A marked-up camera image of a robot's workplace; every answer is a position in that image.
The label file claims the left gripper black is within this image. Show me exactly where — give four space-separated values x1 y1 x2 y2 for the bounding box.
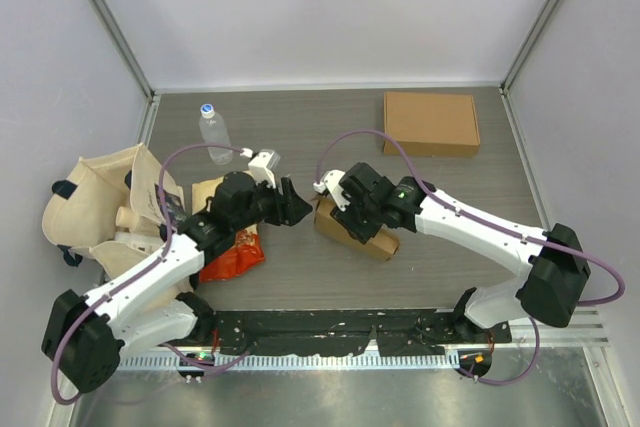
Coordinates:
232 173 312 232

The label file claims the small cardboard box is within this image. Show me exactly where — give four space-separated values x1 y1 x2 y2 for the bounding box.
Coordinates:
309 193 401 263

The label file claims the large brown cardboard box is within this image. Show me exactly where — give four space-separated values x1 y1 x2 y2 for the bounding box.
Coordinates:
383 92 481 158

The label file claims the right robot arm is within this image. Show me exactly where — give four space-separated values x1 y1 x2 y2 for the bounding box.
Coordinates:
315 162 590 342

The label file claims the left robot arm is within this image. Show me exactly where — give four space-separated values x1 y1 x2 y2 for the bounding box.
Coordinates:
41 172 312 405

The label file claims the cassava chips bag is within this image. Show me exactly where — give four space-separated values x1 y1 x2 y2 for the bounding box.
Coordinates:
192 174 266 284

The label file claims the clear plastic water bottle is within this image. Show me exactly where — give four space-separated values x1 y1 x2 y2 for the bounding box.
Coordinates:
199 104 234 165

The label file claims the beige bottle in tote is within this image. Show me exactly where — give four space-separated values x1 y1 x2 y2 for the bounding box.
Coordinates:
115 207 139 231

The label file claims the beige canvas tote bag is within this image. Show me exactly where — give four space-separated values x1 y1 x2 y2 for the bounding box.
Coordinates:
42 144 185 279

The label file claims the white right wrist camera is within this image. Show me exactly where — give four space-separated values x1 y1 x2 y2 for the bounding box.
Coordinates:
313 169 350 211

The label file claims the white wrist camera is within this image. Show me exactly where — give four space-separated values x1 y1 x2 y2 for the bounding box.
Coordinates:
313 169 350 211
240 148 280 189

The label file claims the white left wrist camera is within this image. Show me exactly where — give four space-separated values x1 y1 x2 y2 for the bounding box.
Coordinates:
240 148 280 189

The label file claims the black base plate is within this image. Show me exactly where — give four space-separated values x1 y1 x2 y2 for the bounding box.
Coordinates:
213 309 512 357

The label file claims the slotted cable duct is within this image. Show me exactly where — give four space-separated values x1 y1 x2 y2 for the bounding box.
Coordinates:
118 350 459 372

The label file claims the left aluminium frame post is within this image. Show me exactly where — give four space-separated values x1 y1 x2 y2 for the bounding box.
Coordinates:
88 0 159 144

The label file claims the aluminium frame post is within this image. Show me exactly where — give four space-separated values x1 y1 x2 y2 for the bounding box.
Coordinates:
88 0 159 144
499 0 596 98

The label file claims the right aluminium frame post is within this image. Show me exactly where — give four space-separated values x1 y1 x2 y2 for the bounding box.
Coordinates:
499 0 596 98

